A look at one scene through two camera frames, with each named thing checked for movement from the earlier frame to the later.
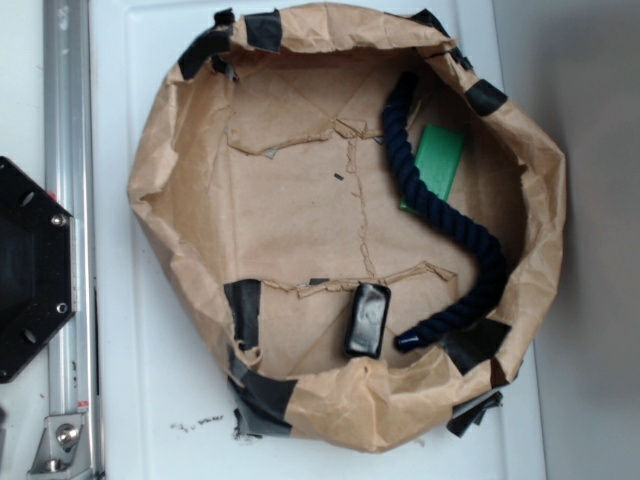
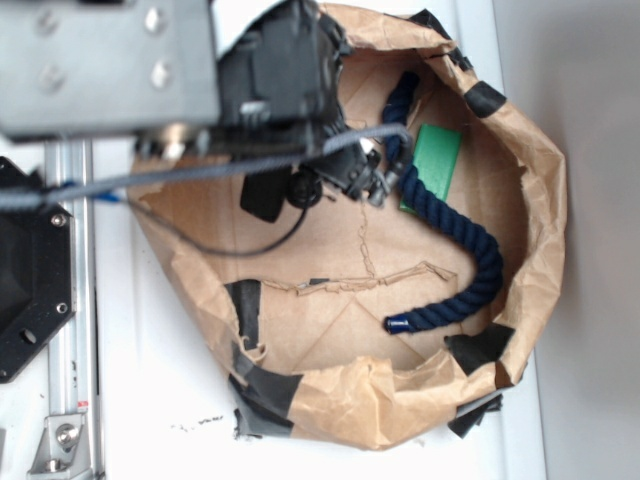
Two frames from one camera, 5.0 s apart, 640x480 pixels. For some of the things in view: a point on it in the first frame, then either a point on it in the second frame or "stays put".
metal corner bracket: [63, 452] stays put
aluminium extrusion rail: [69, 114] stays put
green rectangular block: [437, 158] stays put
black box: [366, 320] to [263, 194]
